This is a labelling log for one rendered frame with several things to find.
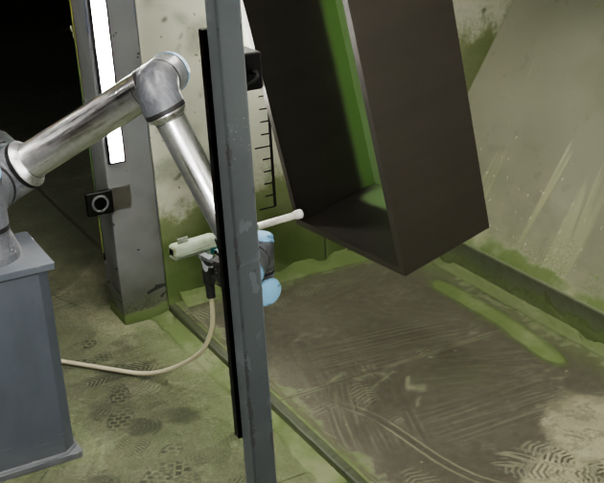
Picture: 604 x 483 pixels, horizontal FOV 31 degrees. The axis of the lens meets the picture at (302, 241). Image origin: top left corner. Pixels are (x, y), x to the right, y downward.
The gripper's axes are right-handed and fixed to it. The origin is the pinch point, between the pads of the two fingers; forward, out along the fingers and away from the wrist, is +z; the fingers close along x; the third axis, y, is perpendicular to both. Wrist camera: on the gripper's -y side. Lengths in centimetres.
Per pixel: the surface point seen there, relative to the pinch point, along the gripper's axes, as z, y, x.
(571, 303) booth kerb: -53, 39, 112
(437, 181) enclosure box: -50, -22, 54
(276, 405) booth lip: -28, 46, 3
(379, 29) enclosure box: -49, -71, 35
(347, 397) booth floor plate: -39, 46, 23
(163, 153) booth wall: 64, -11, 21
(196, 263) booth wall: 61, 35, 27
